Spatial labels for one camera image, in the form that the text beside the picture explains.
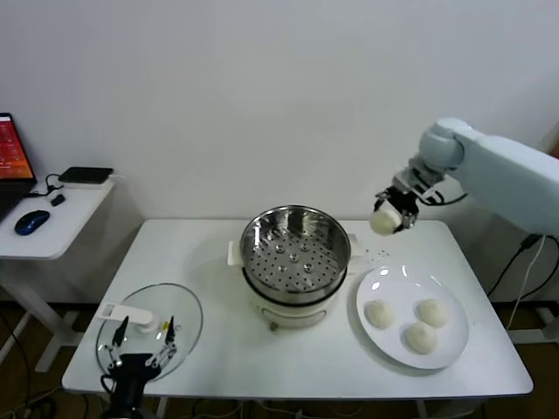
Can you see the orange object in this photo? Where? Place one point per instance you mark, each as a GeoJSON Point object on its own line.
{"type": "Point", "coordinates": [554, 146]}

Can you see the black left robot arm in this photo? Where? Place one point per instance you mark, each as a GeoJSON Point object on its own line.
{"type": "Point", "coordinates": [129, 401]}

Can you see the white steamed baozi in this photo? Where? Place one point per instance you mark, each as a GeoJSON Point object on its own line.
{"type": "Point", "coordinates": [420, 338]}
{"type": "Point", "coordinates": [380, 314]}
{"type": "Point", "coordinates": [432, 313]}
{"type": "Point", "coordinates": [384, 222]}

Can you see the black flat hard drive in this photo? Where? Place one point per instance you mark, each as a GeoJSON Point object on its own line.
{"type": "Point", "coordinates": [85, 174]}

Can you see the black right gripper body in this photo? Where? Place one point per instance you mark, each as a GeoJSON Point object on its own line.
{"type": "Point", "coordinates": [404, 201]}

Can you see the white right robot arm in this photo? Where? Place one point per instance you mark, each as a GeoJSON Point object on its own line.
{"type": "Point", "coordinates": [502, 174]}

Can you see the white side table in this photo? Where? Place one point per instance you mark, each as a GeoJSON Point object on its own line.
{"type": "Point", "coordinates": [65, 227]}

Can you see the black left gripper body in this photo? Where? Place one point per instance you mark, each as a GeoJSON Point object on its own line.
{"type": "Point", "coordinates": [133, 368]}

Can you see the black laptop with red screen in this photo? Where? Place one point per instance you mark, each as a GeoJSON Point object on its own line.
{"type": "Point", "coordinates": [13, 148]}

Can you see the white round plate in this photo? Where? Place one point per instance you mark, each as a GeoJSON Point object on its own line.
{"type": "Point", "coordinates": [393, 283]}

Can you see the small black adapter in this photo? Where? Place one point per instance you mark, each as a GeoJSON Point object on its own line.
{"type": "Point", "coordinates": [57, 201]}

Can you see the blue computer mouse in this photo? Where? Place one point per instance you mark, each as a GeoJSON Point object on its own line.
{"type": "Point", "coordinates": [30, 222]}

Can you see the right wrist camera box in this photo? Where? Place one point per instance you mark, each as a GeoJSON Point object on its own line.
{"type": "Point", "coordinates": [432, 195]}

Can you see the perforated steel steamer basket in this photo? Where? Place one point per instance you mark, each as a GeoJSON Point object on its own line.
{"type": "Point", "coordinates": [297, 262]}

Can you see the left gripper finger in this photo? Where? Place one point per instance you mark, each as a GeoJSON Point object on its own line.
{"type": "Point", "coordinates": [172, 331]}
{"type": "Point", "coordinates": [120, 331]}

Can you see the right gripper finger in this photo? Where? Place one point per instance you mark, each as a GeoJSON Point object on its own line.
{"type": "Point", "coordinates": [383, 195]}
{"type": "Point", "coordinates": [408, 220]}

